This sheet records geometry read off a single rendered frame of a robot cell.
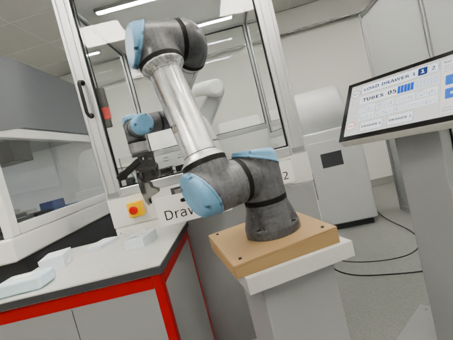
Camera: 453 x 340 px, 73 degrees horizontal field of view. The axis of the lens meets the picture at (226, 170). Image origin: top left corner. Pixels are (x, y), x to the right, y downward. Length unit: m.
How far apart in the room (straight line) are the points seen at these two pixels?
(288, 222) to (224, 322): 1.03
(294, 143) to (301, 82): 3.32
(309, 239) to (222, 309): 1.01
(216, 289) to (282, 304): 0.88
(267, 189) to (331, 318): 0.36
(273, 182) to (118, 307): 0.63
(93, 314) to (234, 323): 0.83
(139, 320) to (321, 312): 0.56
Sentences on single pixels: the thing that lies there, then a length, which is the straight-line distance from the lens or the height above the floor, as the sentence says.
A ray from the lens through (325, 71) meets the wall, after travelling 4.91.
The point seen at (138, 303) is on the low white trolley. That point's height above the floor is 0.65.
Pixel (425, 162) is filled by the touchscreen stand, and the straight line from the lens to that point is 1.42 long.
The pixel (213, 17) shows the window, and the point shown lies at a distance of 1.65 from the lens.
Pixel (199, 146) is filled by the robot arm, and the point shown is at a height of 1.07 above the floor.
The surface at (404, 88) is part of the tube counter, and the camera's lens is 1.42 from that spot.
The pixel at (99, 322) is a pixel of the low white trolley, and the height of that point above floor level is 0.62.
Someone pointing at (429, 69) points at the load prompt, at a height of 1.16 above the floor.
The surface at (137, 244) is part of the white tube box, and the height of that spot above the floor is 0.78.
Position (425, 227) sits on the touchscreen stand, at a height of 0.55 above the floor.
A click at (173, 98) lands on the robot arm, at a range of 0.78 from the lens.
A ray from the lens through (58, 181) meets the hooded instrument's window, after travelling 2.02.
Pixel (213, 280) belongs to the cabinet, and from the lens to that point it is 1.65.
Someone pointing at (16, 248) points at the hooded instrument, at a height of 0.86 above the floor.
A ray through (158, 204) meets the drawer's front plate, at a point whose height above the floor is 0.91.
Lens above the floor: 1.05
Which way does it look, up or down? 4 degrees down
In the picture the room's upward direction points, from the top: 14 degrees counter-clockwise
